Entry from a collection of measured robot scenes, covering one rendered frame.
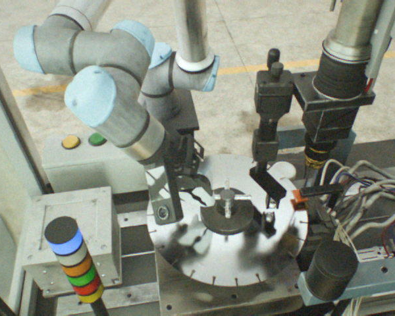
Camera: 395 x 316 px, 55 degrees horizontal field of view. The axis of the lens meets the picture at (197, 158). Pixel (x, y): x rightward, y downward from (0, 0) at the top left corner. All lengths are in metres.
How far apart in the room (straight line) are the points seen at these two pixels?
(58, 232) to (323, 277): 0.37
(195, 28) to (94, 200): 0.51
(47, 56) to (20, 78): 2.47
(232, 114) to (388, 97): 1.08
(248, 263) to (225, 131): 1.70
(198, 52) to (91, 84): 0.62
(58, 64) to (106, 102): 0.14
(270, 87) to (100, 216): 0.48
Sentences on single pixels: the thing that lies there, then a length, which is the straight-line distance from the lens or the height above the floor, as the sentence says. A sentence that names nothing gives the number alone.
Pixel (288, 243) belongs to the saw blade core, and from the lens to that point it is 0.78.
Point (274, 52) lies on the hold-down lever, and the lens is 0.64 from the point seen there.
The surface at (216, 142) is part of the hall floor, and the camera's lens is 2.31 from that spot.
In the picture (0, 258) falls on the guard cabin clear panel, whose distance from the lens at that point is 0.88.
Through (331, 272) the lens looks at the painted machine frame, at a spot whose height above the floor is 1.12.
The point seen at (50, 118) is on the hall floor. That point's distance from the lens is 2.67.
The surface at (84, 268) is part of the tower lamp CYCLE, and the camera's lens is 0.62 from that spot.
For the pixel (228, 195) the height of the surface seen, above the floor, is 1.00.
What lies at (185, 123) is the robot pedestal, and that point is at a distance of 1.30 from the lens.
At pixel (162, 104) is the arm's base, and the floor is 0.81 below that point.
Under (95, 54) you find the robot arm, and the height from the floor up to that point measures 1.29.
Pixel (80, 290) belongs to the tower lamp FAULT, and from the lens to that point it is 0.67.
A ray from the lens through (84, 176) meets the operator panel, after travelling 1.06.
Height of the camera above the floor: 1.60
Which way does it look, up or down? 46 degrees down
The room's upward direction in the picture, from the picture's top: 1 degrees counter-clockwise
